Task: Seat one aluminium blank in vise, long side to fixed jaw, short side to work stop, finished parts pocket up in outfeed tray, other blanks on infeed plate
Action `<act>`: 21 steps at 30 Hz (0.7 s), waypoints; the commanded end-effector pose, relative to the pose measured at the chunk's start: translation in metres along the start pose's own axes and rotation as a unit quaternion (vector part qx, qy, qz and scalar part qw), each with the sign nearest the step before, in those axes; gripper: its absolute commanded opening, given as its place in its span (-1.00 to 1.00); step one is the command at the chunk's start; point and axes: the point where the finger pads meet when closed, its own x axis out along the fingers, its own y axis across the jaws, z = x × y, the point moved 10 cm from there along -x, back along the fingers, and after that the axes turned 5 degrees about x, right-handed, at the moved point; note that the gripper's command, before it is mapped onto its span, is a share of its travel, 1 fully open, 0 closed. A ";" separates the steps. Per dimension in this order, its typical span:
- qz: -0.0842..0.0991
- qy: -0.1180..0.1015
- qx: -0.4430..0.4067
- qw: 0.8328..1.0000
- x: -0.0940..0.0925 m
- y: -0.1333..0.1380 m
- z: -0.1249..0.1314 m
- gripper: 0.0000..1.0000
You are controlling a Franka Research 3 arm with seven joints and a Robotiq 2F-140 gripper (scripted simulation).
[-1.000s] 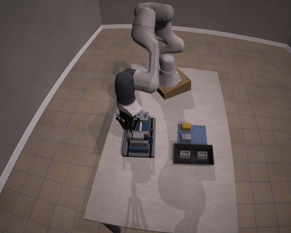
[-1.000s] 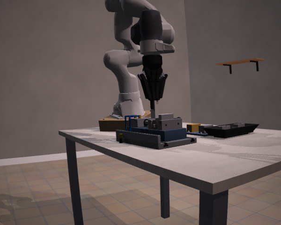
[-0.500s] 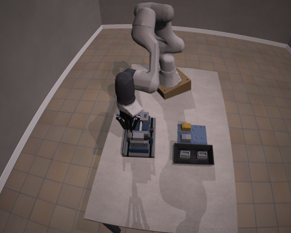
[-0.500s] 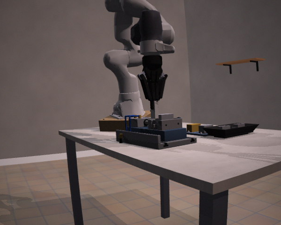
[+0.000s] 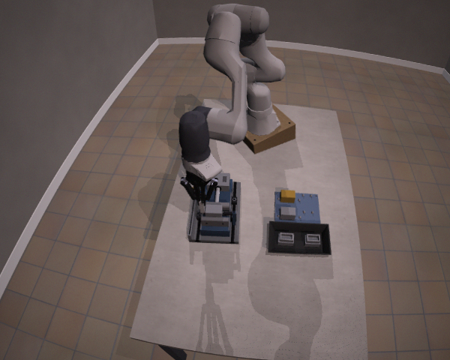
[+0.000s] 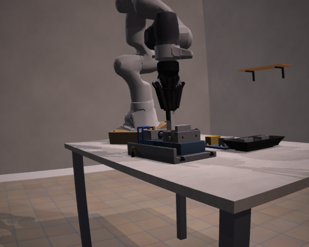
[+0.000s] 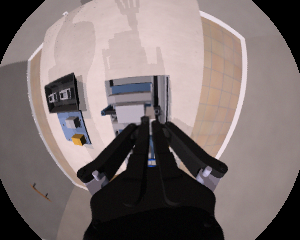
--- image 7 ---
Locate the small yellow block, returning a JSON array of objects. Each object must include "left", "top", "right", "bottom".
[{"left": 71, "top": 134, "right": 86, "bottom": 146}]

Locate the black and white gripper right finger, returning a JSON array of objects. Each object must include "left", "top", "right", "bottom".
[{"left": 150, "top": 106, "right": 228, "bottom": 206}]

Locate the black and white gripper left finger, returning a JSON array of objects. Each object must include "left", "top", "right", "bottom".
[{"left": 77, "top": 107, "right": 151, "bottom": 207}]

